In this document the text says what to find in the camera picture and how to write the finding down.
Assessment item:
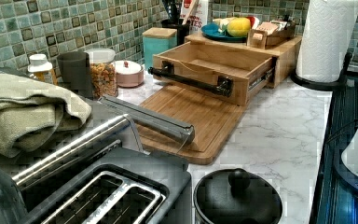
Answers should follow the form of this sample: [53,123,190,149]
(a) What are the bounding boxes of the wooden drawer with black handle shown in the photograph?
[148,42,276,105]

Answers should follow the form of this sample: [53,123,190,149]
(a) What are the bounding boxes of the wooden drawer cabinet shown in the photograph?
[185,32,302,88]

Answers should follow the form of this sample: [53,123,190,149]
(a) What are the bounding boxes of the bamboo cutting board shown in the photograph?
[138,86,246,165]

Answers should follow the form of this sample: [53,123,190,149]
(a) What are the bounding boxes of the pink ceramic bowl with lid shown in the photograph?
[114,60,144,88]

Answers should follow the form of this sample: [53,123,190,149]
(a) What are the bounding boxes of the teal canister with wooden lid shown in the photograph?
[143,27,176,70]

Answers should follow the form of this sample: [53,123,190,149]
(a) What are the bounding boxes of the black utensil holder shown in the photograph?
[161,19,190,45]

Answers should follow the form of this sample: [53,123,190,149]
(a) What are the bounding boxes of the teal plate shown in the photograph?
[200,23,247,43]

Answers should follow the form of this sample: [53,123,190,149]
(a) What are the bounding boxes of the glass jar of pasta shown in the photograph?
[86,49,118,98]

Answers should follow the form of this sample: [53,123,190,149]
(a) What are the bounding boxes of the grey toaster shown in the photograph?
[0,115,192,224]

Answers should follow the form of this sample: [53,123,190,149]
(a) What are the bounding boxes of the white carton box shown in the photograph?
[180,0,209,34]

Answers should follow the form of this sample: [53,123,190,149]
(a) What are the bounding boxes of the black pot lid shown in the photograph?
[193,168,282,224]

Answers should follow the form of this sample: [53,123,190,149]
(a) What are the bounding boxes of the yellow lemon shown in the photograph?
[227,18,252,37]

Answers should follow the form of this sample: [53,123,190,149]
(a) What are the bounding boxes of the dark grey cup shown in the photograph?
[57,51,93,99]

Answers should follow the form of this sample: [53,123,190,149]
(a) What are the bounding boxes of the wooden tray with packets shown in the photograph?
[247,21,296,49]

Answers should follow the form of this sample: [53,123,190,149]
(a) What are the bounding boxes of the small white-capped bottle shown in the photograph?
[27,54,58,85]

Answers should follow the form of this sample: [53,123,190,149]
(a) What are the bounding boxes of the folded green towel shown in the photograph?
[0,74,91,158]

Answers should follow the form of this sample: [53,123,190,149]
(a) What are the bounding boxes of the black paper towel holder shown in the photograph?
[290,51,353,92]

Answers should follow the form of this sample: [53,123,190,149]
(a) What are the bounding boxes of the paper towel roll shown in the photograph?
[296,0,358,83]

